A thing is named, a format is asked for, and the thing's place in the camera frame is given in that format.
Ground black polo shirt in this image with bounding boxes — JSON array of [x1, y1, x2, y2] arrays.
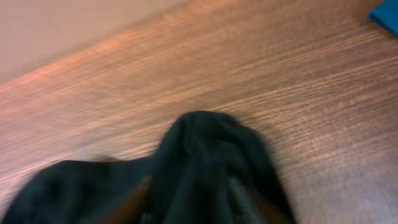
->
[[2, 111, 295, 223]]

